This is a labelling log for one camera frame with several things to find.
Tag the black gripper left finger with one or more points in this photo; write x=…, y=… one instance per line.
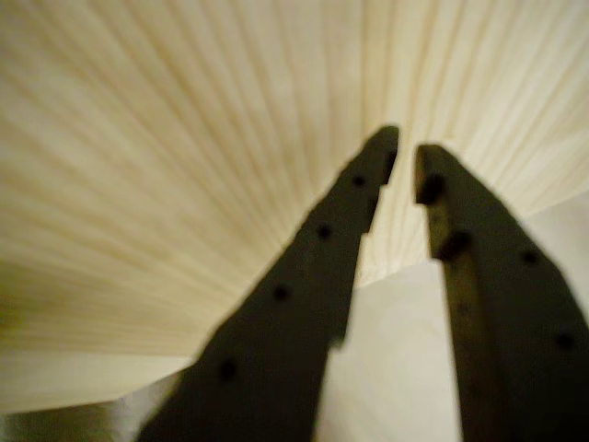
x=276, y=331

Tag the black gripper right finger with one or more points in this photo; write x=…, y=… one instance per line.
x=515, y=322

